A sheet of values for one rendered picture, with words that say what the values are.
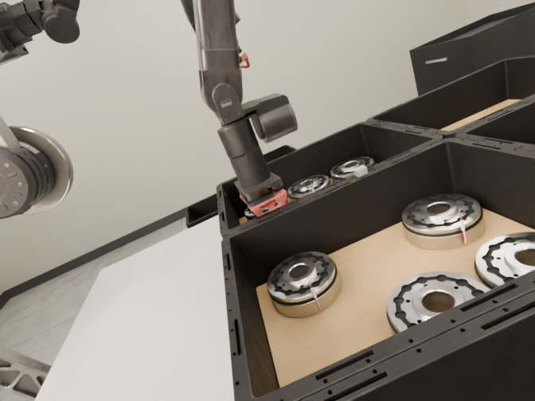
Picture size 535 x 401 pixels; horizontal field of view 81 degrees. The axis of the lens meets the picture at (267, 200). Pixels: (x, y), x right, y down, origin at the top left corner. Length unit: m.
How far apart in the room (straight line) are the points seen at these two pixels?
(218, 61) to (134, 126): 3.12
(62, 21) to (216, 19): 0.58
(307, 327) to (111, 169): 3.39
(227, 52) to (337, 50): 3.49
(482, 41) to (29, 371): 2.25
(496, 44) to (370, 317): 1.83
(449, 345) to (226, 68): 0.42
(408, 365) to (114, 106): 3.50
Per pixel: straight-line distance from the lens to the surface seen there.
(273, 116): 0.52
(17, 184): 0.77
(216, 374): 0.64
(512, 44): 2.18
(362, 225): 0.54
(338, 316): 0.43
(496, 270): 0.42
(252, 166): 0.52
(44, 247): 4.15
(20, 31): 1.04
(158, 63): 3.56
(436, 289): 0.38
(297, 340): 0.42
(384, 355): 0.26
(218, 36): 0.50
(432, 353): 0.25
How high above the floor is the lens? 1.13
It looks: 21 degrees down
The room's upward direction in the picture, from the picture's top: 23 degrees counter-clockwise
